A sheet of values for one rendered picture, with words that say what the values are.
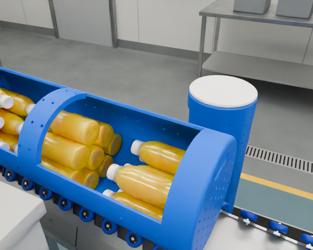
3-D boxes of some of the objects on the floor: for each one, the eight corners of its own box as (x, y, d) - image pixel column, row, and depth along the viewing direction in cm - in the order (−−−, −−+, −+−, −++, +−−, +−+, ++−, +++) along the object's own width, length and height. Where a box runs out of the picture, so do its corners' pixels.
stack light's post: (40, 204, 201) (-10, 50, 140) (37, 201, 203) (-16, 49, 141) (45, 200, 204) (-3, 48, 143) (41, 198, 206) (-8, 46, 144)
